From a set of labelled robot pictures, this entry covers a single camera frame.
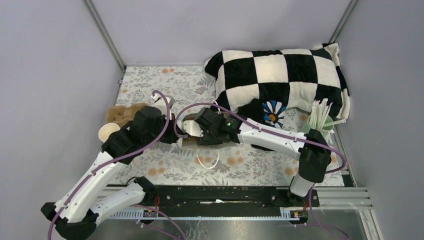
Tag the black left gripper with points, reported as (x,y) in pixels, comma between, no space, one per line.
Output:
(173,136)

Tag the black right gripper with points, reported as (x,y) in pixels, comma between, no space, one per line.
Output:
(207,140)

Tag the light blue paper bag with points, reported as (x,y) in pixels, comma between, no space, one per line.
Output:
(188,113)

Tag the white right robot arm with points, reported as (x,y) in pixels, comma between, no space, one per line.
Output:
(309,149)

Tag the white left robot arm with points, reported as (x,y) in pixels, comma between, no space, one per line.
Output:
(76,215)

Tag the stack of white paper cups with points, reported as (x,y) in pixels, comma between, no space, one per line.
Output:
(106,130)

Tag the floral patterned table mat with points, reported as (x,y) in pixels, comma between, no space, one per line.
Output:
(167,164)

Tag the black cloth with daisy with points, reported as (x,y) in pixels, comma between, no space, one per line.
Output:
(265,112)

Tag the black white checkered pillow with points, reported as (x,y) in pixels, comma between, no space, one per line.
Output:
(293,77)

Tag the white drinking straws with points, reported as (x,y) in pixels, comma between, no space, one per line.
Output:
(319,111)

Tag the pale green plastic cup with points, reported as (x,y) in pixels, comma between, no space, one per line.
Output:
(325,131)

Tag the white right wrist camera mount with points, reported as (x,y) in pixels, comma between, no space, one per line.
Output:
(191,128)

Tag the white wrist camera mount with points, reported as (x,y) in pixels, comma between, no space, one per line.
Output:
(191,128)
(160,104)

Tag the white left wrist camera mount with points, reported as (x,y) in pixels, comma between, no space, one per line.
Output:
(160,104)

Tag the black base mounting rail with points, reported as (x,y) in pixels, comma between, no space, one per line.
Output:
(226,201)

